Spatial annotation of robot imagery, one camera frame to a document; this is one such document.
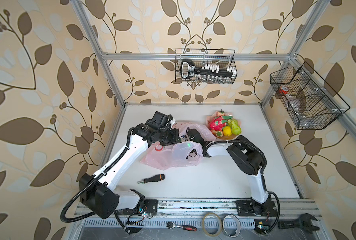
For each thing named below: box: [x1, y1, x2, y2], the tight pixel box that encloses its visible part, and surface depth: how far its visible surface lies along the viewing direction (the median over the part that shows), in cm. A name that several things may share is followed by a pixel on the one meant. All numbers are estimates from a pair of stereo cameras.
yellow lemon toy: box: [223, 126, 232, 137], surface depth 100 cm
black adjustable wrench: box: [278, 213, 320, 234], surface depth 71 cm
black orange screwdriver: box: [137, 174, 165, 184], surface depth 84 cm
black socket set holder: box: [180, 59, 237, 79], surface depth 85 cm
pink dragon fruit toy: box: [209, 115, 233, 131], surface depth 100 cm
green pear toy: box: [227, 119, 242, 136], surface depth 98 cm
